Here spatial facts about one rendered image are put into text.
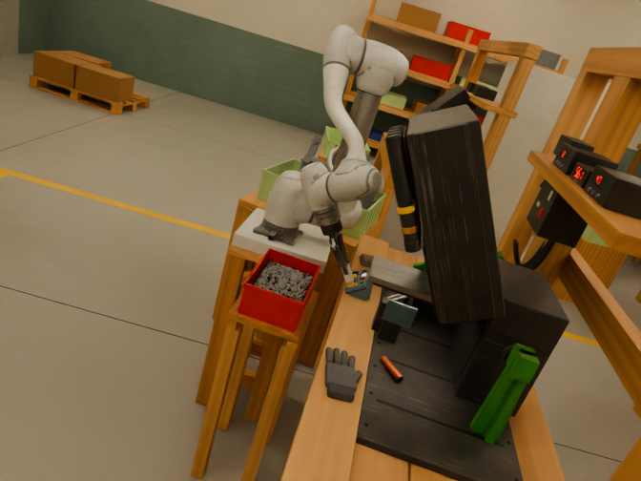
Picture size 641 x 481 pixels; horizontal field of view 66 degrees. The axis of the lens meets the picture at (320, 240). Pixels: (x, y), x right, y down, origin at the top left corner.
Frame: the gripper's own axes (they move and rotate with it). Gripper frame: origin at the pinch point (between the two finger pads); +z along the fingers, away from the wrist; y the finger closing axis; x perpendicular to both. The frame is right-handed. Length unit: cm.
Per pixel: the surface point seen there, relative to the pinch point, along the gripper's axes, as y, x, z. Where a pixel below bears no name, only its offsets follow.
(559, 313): 37, 62, 10
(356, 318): 16.3, 2.3, 10.1
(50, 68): -413, -388, -191
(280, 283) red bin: 8.7, -22.1, -5.3
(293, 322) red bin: 22.0, -17.1, 3.9
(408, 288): 29.6, 24.2, -2.6
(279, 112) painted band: -675, -206, -46
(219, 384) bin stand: 23, -52, 21
